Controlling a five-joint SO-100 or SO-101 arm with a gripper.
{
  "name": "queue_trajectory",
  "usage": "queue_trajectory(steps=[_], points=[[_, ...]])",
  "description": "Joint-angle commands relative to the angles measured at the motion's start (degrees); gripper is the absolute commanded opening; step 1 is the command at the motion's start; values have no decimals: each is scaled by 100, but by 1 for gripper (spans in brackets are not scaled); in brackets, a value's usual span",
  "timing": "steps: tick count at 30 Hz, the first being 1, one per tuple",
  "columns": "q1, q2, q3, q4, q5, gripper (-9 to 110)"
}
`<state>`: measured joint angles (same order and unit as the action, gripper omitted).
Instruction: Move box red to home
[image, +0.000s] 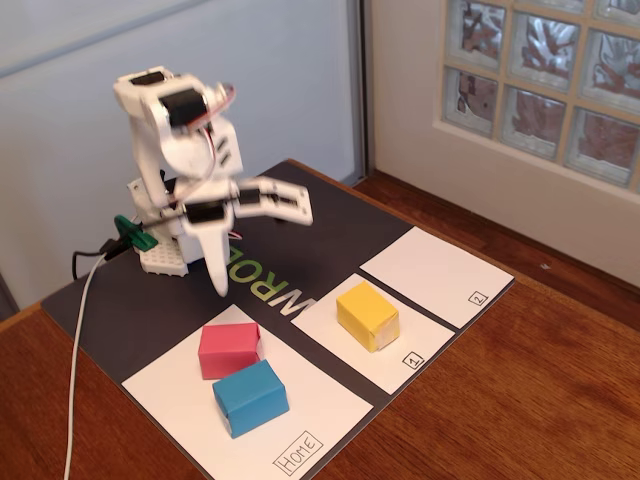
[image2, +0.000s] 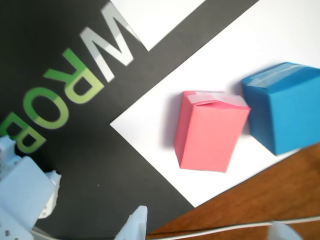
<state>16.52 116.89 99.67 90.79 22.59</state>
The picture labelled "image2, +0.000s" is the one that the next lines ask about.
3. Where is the white paper sheet marked 1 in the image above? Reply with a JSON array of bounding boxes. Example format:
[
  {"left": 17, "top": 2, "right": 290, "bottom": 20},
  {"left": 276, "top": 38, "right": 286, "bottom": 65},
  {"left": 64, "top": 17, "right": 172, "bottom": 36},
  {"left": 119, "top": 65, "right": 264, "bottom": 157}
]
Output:
[{"left": 109, "top": 0, "right": 206, "bottom": 52}]

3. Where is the white paper sheet marked HOME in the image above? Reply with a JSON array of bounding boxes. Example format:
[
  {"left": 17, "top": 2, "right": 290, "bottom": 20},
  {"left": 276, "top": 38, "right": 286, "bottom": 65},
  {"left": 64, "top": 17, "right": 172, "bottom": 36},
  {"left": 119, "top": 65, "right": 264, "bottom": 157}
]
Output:
[{"left": 109, "top": 0, "right": 320, "bottom": 208}]

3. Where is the red paper box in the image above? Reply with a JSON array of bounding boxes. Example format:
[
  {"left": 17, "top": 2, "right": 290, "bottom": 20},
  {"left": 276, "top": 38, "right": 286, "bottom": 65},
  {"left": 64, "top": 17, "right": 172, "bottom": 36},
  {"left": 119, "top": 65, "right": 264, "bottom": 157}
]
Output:
[{"left": 174, "top": 90, "right": 252, "bottom": 173}]

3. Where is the blue paper box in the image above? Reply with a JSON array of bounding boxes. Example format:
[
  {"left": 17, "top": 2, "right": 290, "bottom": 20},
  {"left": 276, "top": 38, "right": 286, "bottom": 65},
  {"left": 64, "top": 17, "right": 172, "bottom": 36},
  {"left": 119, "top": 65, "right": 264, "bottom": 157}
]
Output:
[{"left": 241, "top": 61, "right": 320, "bottom": 156}]

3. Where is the white cable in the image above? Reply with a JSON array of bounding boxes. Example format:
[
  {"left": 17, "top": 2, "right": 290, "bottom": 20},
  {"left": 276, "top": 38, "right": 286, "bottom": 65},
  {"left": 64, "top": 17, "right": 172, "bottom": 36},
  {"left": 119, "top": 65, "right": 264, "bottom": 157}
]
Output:
[{"left": 146, "top": 216, "right": 320, "bottom": 239}]

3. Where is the pale white gripper finger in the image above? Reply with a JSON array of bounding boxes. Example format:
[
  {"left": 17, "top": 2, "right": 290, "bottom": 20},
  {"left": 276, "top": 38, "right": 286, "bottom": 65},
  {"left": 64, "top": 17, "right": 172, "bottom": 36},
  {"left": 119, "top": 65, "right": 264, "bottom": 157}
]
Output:
[
  {"left": 116, "top": 205, "right": 149, "bottom": 240},
  {"left": 267, "top": 219, "right": 302, "bottom": 240}
]

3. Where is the black mat with WROB print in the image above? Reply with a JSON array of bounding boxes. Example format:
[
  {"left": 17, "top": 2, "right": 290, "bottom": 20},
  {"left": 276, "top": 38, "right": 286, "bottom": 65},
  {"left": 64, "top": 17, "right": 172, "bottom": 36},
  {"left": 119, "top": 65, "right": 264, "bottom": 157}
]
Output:
[{"left": 0, "top": 0, "right": 261, "bottom": 240}]

